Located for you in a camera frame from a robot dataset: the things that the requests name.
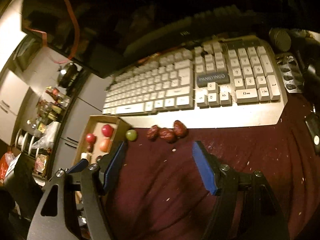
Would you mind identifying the cardboard box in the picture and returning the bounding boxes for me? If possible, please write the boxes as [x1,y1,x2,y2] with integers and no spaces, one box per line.
[72,115,132,170]

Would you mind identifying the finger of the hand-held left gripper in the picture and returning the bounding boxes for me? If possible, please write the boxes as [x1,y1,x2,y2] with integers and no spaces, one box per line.
[66,159,88,174]

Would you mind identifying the row of condiment bottles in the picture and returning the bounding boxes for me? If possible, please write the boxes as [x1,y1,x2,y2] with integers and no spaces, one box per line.
[26,86,72,134]

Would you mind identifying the clear plastic bag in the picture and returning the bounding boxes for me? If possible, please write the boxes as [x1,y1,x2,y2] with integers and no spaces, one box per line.
[31,121,62,150]

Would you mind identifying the small orange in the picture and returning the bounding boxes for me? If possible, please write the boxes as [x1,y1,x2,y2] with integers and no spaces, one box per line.
[99,139,112,152]

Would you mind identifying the black microphone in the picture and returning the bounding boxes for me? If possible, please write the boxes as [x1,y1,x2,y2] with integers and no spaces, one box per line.
[269,27,320,82]

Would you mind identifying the white kitchen cabinet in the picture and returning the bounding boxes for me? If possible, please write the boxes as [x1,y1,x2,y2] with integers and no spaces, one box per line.
[51,74,114,178]

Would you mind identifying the metal wok with lid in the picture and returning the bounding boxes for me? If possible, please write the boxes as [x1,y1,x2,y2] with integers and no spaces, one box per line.
[57,62,78,89]

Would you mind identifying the dark red cloth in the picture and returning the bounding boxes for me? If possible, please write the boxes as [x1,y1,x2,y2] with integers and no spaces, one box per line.
[99,94,320,240]

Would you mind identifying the orange plastic bag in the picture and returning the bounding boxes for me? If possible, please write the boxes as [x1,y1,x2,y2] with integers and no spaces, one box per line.
[0,152,15,180]

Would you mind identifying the white computer keyboard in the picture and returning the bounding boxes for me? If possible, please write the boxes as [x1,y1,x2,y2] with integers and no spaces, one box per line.
[102,39,288,128]

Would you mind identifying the silver pill blister pack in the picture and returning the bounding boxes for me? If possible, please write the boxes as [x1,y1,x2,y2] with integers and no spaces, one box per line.
[276,53,305,93]

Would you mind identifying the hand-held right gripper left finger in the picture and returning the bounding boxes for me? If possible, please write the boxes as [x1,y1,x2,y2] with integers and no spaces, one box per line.
[27,141,128,240]

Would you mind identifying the white plates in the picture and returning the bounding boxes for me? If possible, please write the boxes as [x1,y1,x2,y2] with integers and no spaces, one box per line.
[14,129,38,155]

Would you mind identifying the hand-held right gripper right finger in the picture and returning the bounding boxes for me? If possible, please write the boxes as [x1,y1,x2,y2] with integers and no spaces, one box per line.
[192,141,290,240]

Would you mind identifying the small black device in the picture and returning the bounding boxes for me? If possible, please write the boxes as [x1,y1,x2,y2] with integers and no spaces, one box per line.
[304,114,320,155]

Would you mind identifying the orange cable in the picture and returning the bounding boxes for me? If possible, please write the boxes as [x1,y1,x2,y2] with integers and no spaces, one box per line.
[27,0,81,64]

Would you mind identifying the black computer monitor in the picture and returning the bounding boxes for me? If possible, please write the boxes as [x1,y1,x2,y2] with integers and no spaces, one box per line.
[21,0,320,78]

